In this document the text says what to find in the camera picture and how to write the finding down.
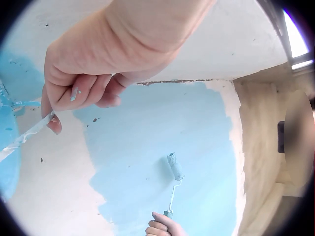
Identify person's right hand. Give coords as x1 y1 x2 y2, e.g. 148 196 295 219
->
145 212 188 236

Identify person's left hand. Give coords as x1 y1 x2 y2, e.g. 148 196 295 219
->
41 0 217 135

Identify person's left thumb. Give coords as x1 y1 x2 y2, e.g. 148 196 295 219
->
95 73 134 109

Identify person's left fingers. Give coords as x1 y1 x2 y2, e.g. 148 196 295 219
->
41 74 99 135

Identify person's right fingers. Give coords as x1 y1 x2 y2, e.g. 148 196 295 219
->
145 212 174 236

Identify blue paint roller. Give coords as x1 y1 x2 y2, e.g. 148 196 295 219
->
163 152 185 220

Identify blue paint bucket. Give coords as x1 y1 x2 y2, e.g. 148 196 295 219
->
0 79 55 201

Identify window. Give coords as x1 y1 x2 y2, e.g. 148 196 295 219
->
268 7 315 74

